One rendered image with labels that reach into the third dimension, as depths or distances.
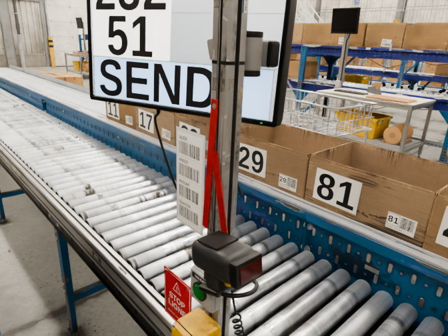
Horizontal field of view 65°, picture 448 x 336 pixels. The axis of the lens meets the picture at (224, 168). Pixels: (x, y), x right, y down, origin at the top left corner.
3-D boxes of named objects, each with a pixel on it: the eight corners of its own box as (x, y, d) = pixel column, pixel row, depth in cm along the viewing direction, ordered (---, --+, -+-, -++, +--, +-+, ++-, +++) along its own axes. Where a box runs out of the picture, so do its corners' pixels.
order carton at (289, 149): (227, 169, 150) (229, 130, 145) (272, 157, 169) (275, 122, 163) (303, 201, 123) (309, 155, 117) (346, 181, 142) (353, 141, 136)
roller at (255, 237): (144, 279, 99) (153, 293, 97) (266, 223, 132) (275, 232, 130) (141, 288, 102) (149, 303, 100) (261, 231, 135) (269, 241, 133)
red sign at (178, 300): (164, 311, 84) (163, 265, 79) (167, 309, 84) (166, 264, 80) (207, 355, 73) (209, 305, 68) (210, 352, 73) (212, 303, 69)
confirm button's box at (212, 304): (187, 297, 70) (188, 268, 68) (200, 290, 72) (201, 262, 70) (209, 316, 65) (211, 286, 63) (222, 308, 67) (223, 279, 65)
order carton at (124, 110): (105, 119, 231) (103, 93, 225) (145, 114, 250) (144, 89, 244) (136, 131, 204) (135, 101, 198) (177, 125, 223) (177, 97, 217)
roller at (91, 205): (71, 221, 141) (67, 210, 142) (177, 190, 174) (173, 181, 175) (73, 218, 137) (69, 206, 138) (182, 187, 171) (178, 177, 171)
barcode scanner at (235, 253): (238, 323, 54) (235, 261, 51) (191, 292, 62) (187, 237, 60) (267, 304, 58) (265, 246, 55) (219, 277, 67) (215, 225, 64)
